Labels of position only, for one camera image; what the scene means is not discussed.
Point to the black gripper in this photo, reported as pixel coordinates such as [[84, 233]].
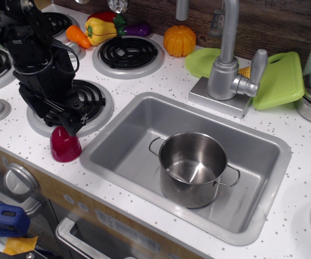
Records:
[[47, 90]]

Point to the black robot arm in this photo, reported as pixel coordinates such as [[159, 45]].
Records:
[[42, 64]]

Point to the stainless steel pot in sink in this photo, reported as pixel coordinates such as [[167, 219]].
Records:
[[192, 167]]

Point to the grey plastic sink basin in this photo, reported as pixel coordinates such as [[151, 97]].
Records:
[[124, 152]]

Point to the front right stove burner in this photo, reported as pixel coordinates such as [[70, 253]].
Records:
[[98, 104]]

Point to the grey stove knob centre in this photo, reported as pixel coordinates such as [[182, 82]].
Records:
[[77, 51]]

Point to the grey round oven dial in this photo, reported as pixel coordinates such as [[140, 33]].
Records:
[[18, 180]]

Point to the back right stove burner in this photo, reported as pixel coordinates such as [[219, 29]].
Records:
[[128, 57]]

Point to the orange toy carrot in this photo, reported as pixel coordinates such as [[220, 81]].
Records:
[[76, 35]]

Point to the yellow toy bell pepper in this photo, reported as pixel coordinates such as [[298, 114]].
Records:
[[98, 31]]

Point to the back left stove burner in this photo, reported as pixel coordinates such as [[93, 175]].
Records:
[[60, 23]]

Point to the red toy bell pepper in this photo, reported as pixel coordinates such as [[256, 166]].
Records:
[[109, 16]]

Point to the purple toy eggplant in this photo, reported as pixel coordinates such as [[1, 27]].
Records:
[[141, 30]]

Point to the hanging silver ladle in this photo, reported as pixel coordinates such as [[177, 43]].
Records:
[[118, 6]]

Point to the yellow tape piece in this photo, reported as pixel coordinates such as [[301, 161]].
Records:
[[18, 245]]

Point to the orange toy pumpkin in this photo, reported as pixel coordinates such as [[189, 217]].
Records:
[[179, 41]]

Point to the green plastic plate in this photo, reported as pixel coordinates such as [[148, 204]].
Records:
[[199, 63]]

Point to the grey hanging cylinder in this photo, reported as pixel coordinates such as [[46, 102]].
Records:
[[182, 9]]

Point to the silver toy faucet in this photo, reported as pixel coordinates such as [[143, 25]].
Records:
[[226, 90]]

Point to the hanging metal grater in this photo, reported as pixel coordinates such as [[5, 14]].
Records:
[[217, 23]]

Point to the yellow toy corn cob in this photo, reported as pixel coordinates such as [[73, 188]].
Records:
[[246, 71]]

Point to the green cutting board right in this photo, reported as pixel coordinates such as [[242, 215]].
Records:
[[282, 81]]

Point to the grey oven door handle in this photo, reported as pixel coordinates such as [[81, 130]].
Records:
[[97, 244]]

